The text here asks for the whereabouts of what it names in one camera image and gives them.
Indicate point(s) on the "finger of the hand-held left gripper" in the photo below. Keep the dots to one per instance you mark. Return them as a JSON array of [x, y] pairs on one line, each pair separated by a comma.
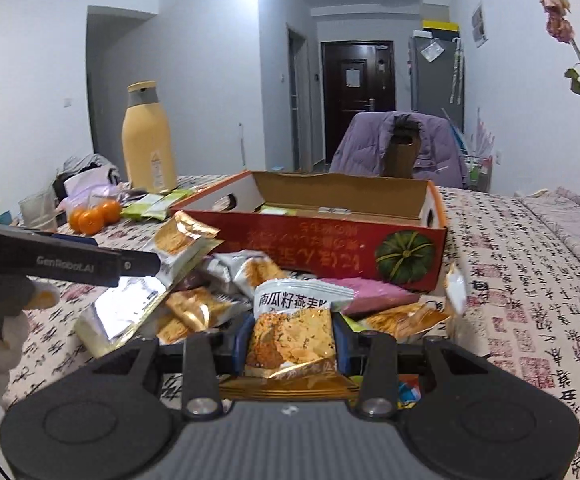
[[75, 239], [140, 266]]

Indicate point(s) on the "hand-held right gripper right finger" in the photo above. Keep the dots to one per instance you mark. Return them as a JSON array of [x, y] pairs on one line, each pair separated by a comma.
[[341, 345]]

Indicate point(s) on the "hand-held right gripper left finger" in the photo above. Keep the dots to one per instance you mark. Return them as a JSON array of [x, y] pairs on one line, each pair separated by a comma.
[[243, 347]]

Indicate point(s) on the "gold topped crisp packet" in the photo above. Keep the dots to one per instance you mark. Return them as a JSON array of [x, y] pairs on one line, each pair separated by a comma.
[[180, 240]]

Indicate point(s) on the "orange oat crisp packet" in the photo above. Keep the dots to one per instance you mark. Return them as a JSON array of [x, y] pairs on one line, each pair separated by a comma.
[[290, 335]]

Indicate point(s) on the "pink snack packet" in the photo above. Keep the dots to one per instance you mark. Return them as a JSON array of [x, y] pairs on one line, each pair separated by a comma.
[[369, 297]]

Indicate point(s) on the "pile of mixed snack packets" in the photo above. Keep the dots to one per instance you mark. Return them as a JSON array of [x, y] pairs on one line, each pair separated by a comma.
[[195, 308]]

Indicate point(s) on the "printed cardboard box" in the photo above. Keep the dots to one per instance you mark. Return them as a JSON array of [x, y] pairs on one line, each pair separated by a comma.
[[320, 245]]

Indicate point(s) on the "person's left hand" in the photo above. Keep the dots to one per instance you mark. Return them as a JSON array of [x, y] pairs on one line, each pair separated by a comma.
[[10, 300]]

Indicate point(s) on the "orange fruit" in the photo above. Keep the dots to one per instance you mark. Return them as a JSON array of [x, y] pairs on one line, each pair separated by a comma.
[[86, 221], [111, 211]]

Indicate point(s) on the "clear plastic cup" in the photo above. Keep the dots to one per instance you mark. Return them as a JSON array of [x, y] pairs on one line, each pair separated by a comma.
[[37, 210]]

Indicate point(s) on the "large silver foil packet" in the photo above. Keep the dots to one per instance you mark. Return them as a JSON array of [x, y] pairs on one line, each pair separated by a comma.
[[115, 315]]

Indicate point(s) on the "lilac plastic bag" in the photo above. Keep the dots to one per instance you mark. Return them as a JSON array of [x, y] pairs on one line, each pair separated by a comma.
[[87, 185]]

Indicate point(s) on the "green white bar packet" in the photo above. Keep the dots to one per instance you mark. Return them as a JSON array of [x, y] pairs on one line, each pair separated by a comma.
[[177, 197], [142, 208]]

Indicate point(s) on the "teal bowl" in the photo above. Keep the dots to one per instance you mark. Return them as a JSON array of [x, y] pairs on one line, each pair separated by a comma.
[[5, 218]]

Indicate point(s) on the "heap of clothes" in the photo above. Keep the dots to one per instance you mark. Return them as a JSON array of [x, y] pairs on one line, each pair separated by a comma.
[[85, 162]]

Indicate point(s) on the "yellow thermos jug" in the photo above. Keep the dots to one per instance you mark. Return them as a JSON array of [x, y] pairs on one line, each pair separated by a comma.
[[149, 145]]

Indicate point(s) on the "white green flat packet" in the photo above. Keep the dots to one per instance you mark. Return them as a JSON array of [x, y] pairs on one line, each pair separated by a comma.
[[277, 210]]

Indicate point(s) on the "brown wooden chair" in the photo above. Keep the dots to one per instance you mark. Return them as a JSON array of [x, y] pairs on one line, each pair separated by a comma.
[[402, 157]]

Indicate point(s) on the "calligraphy printed tablecloth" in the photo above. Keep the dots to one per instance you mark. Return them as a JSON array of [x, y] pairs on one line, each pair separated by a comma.
[[519, 260]]

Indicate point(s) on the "purple puffer jacket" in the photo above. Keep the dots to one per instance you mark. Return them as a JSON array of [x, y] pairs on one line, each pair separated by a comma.
[[437, 152]]

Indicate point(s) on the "dark brown entrance door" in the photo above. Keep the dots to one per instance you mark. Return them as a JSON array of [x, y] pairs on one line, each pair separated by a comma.
[[357, 115]]

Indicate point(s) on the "folded pale printed cloth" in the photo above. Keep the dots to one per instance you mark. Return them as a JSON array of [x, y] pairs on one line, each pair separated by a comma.
[[569, 225]]

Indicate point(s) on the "paper notice on door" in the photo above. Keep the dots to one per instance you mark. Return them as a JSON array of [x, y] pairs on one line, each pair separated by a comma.
[[352, 76]]

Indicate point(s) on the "grey refrigerator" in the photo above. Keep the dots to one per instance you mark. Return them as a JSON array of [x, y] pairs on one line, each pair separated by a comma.
[[432, 87]]

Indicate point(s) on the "hanging folded umbrella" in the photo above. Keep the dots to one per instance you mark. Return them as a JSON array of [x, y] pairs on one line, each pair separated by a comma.
[[457, 72]]

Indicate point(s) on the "clear bag on refrigerator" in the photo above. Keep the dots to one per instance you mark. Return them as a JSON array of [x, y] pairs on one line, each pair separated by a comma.
[[431, 51]]

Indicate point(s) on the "yellow box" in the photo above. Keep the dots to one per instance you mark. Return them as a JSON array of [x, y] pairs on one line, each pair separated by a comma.
[[439, 27]]

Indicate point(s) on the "dried pink flowers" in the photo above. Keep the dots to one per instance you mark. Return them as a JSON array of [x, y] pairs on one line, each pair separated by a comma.
[[557, 22]]

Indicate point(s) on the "interior doorway frame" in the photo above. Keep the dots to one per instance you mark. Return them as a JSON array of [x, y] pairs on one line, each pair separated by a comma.
[[299, 100]]

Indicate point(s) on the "wall picture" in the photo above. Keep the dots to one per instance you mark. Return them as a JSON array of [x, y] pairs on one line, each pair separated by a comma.
[[479, 25]]

